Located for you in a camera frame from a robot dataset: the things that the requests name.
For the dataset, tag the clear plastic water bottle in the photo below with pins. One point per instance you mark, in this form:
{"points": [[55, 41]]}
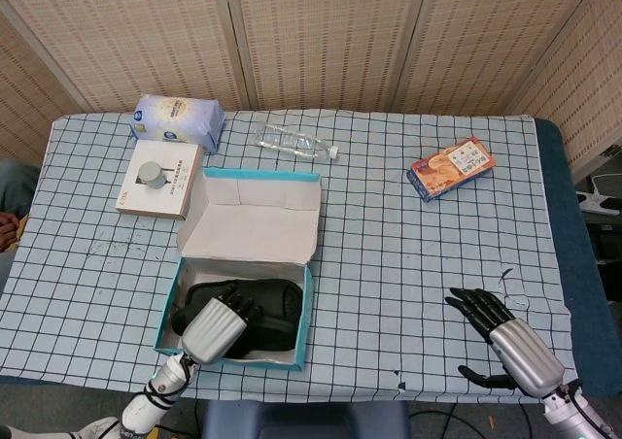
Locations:
{"points": [[291, 141]]}

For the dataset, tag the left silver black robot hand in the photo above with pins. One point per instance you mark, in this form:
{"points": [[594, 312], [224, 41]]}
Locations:
{"points": [[214, 332]]}

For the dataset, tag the beige bamboo folding screen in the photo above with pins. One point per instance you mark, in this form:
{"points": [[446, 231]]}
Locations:
{"points": [[316, 36]]}

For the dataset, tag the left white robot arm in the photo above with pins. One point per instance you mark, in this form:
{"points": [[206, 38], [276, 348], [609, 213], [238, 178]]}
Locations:
{"points": [[160, 385]]}

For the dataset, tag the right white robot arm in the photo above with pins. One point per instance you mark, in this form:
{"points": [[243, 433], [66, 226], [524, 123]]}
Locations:
{"points": [[573, 415]]}

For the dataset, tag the teal cardboard shoe box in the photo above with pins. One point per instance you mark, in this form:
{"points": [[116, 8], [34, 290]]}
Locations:
{"points": [[252, 225]]}

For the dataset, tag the dark blue base block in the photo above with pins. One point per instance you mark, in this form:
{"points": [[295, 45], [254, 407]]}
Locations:
{"points": [[301, 422]]}

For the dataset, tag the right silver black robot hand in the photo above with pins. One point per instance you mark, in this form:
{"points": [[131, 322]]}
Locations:
{"points": [[527, 359]]}

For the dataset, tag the flat white product box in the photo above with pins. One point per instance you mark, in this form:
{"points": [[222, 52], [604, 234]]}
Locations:
{"points": [[160, 201]]}

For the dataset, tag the small grey jar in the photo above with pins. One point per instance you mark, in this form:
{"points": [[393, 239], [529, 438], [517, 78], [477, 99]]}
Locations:
{"points": [[153, 176]]}

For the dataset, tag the white chair base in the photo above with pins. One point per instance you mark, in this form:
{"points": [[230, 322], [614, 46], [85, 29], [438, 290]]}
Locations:
{"points": [[600, 201]]}

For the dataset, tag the blue white tissue pack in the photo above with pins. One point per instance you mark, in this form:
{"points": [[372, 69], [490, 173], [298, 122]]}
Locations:
{"points": [[180, 118]]}

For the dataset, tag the orange blue snack box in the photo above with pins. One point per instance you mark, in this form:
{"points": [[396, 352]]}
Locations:
{"points": [[452, 167]]}

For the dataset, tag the blue checkered tablecloth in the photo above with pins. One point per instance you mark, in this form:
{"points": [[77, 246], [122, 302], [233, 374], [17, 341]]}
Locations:
{"points": [[413, 264]]}

